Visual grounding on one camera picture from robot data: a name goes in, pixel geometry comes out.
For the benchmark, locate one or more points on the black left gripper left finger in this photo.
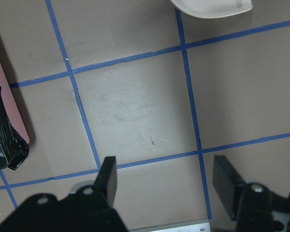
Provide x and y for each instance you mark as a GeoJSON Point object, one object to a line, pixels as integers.
{"type": "Point", "coordinates": [106, 181]}

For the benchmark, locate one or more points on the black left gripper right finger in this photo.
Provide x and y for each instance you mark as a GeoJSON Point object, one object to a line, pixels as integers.
{"type": "Point", "coordinates": [228, 184]}

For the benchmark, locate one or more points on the bin with black bag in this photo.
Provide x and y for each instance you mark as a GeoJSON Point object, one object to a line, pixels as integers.
{"type": "Point", "coordinates": [14, 138]}

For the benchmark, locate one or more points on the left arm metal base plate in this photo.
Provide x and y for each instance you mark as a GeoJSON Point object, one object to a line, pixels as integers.
{"type": "Point", "coordinates": [202, 225]}

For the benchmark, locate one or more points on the cream plastic dustpan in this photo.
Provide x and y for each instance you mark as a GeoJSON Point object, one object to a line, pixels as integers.
{"type": "Point", "coordinates": [211, 9]}

